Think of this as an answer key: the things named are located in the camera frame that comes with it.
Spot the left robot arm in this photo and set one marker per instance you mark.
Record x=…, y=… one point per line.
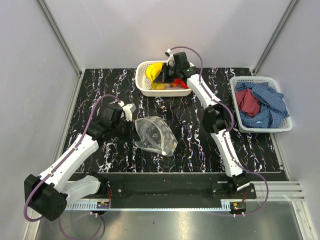
x=50, y=192

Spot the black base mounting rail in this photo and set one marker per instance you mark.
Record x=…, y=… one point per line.
x=169, y=191

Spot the dark red cloth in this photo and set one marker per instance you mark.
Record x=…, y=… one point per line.
x=247, y=102

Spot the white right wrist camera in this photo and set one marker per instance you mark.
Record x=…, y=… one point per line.
x=170, y=58

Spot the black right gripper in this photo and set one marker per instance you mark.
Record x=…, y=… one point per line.
x=162, y=78

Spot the aluminium frame post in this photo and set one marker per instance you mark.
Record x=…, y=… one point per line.
x=275, y=35
x=57, y=33

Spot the blue checkered cloth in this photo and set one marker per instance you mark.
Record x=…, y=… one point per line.
x=272, y=107

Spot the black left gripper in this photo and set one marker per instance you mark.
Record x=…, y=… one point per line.
x=132, y=135

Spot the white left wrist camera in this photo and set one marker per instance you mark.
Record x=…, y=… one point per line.
x=127, y=111

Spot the left aluminium frame post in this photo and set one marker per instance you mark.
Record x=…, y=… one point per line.
x=57, y=33

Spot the right aluminium frame post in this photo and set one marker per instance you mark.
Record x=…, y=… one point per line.
x=275, y=35

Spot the red fake tomato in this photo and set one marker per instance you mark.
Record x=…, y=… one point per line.
x=176, y=82

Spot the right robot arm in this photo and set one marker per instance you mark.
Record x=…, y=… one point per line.
x=217, y=118

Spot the small red fake fruit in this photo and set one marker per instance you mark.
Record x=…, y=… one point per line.
x=183, y=85

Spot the yellow fake banana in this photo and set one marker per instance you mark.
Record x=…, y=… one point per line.
x=152, y=72

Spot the polka dot zip top bag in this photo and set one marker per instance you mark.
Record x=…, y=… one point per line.
x=155, y=136

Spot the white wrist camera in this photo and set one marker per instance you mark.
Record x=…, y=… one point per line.
x=170, y=58
x=127, y=111

